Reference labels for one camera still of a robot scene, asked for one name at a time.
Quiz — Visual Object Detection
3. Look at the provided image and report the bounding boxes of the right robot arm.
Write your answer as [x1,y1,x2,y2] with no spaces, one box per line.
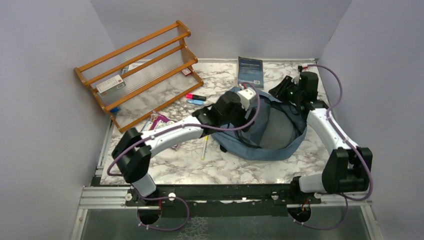
[269,71,373,204]

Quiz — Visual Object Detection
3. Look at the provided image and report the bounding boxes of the white box on shelf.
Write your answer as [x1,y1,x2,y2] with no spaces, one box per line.
[96,74,126,96]

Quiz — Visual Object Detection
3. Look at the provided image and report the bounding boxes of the blue highlighter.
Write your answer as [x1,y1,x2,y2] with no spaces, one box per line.
[186,99,204,106]

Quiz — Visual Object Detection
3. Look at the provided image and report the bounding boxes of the purple stationery package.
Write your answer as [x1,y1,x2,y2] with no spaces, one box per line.
[141,111,176,132]

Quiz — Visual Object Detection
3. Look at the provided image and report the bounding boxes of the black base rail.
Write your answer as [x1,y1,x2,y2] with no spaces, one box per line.
[120,180,322,222]

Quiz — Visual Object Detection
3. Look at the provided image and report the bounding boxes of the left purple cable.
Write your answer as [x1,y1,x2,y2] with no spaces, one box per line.
[105,82,262,232]

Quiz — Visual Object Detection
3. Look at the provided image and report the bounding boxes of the blue backpack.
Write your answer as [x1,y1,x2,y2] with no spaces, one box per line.
[211,90,307,161]

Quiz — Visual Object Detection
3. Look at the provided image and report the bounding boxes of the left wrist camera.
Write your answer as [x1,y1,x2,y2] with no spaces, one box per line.
[236,87,257,111]

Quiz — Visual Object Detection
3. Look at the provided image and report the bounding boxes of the small red white box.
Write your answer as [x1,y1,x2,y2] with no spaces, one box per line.
[181,67,193,76]

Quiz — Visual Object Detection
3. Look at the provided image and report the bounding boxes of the yellow capped pen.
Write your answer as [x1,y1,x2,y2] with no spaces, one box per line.
[201,135,209,161]

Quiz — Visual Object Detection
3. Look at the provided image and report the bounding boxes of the wooden shelf rack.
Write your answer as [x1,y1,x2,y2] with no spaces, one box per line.
[74,20,204,132]

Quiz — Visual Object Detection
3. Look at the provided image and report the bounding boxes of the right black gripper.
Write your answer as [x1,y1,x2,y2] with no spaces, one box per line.
[268,76,303,105]

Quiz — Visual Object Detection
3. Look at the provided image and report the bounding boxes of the dark blue book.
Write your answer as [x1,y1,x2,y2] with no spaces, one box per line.
[236,56,264,89]

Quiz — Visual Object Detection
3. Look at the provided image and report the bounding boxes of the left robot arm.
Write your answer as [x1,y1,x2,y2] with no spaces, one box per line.
[111,88,260,206]

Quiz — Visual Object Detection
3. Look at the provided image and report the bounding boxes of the pink black highlighter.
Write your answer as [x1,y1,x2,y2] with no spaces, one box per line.
[185,93,207,101]

